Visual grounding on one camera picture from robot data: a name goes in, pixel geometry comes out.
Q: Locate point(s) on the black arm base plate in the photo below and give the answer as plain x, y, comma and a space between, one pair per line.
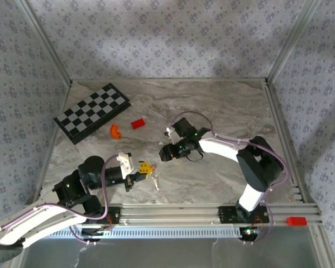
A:
114, 215
226, 215

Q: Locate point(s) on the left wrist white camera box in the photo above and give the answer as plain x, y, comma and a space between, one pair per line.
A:
125, 164

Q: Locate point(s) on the aluminium frame post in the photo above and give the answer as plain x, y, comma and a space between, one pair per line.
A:
48, 47
291, 42

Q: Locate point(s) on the black grey chessboard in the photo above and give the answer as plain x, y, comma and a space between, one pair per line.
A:
95, 106

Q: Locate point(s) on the aluminium back rail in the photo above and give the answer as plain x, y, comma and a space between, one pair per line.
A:
170, 80

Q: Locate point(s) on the long aluminium base rail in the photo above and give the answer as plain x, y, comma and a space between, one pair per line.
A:
170, 213

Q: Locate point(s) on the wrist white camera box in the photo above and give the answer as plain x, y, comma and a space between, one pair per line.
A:
125, 164
170, 133

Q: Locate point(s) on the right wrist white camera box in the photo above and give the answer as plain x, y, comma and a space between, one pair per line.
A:
170, 133

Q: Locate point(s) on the orange curved plastic piece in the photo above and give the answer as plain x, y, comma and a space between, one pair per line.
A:
115, 133

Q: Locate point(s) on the small red block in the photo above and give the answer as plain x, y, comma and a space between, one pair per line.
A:
137, 124

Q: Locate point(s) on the aluminium side rail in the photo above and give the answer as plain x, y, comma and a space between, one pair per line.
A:
65, 97
280, 111

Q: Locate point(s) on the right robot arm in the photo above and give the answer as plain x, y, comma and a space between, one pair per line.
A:
257, 167

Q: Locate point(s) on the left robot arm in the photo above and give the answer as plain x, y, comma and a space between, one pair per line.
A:
44, 223

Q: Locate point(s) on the red rectangular block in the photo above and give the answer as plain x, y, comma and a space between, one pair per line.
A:
297, 221

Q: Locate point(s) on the small controller circuit board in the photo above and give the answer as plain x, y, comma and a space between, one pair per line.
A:
95, 231
249, 231

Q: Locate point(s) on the grey metal sheet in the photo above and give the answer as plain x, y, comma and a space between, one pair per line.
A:
170, 254

